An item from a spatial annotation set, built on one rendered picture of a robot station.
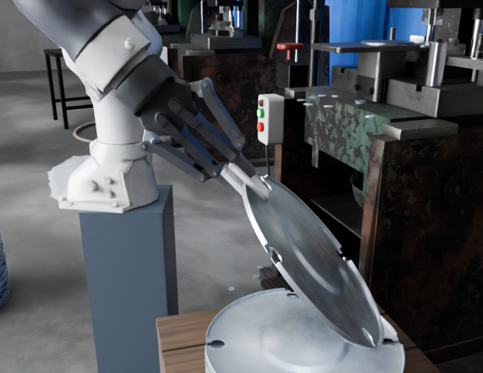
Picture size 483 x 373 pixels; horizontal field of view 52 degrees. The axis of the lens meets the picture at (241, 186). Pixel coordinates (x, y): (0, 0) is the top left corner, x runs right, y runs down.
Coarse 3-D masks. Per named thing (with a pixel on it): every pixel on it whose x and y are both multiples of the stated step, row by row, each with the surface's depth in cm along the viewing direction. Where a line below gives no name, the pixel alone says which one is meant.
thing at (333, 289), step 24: (288, 192) 81; (264, 216) 64; (288, 216) 72; (312, 216) 83; (264, 240) 57; (288, 240) 65; (312, 240) 72; (336, 240) 83; (288, 264) 60; (312, 264) 64; (336, 264) 73; (312, 288) 60; (336, 288) 66; (360, 288) 77; (336, 312) 61; (360, 312) 69; (360, 336) 62
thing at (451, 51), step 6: (420, 42) 122; (426, 42) 122; (450, 48) 117; (456, 48) 117; (462, 48) 118; (408, 54) 124; (414, 54) 122; (420, 54) 120; (426, 54) 118; (450, 54) 117; (456, 54) 118; (462, 54) 118; (408, 60) 124; (414, 60) 122; (420, 60) 120; (426, 60) 118
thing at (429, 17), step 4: (424, 8) 120; (428, 8) 120; (424, 12) 120; (428, 12) 119; (432, 12) 119; (436, 12) 118; (440, 12) 118; (424, 16) 120; (428, 16) 119; (432, 16) 119; (436, 16) 118; (440, 16) 119; (424, 20) 120; (428, 20) 119; (432, 20) 119; (436, 20) 119; (440, 20) 119; (428, 24) 120; (432, 24) 119; (436, 24) 119; (440, 24) 119
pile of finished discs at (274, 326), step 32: (224, 320) 79; (256, 320) 79; (288, 320) 78; (320, 320) 78; (384, 320) 78; (224, 352) 72; (256, 352) 72; (288, 352) 71; (320, 352) 71; (352, 352) 72; (384, 352) 72
